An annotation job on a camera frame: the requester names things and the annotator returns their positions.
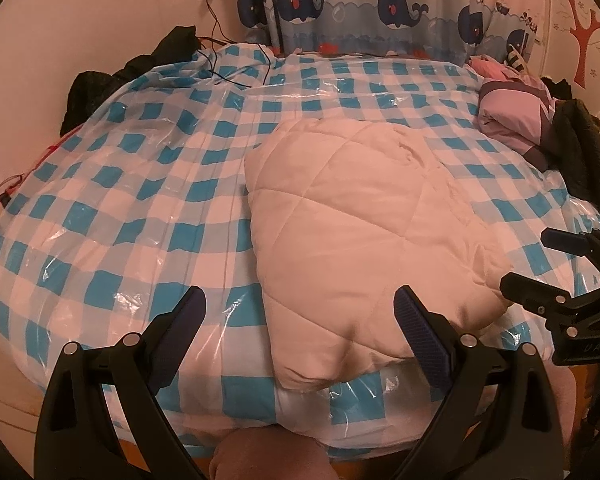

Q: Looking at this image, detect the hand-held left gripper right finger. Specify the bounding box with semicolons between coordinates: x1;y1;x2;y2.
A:
392;285;565;480

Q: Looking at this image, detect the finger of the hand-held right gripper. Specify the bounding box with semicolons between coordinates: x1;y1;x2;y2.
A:
541;227;600;281
500;272;581;319

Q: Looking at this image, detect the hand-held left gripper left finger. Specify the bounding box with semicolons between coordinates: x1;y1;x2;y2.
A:
34;285;208;480

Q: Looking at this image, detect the white quilted jacket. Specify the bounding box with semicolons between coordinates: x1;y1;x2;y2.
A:
242;117;513;391

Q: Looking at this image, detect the dark green clothing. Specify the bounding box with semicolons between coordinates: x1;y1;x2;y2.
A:
540;75;600;213

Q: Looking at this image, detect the pink and purple jacket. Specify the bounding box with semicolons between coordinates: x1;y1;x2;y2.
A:
467;55;561;171

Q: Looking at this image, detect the blue checkered bed cover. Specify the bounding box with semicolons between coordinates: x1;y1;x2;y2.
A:
0;42;600;448

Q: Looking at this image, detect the person's leg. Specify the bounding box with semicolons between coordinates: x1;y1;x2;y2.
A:
210;412;341;480

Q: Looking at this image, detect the black and white striped cloth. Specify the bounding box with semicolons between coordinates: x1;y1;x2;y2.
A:
505;42;531;73

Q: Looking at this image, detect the black padded jacket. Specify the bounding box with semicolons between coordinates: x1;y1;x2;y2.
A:
62;25;203;136

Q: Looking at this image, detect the red tree wall sticker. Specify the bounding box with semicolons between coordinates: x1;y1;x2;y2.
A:
562;0;600;86

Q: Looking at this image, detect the black cable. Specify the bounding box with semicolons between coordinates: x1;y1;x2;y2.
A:
200;0;281;88

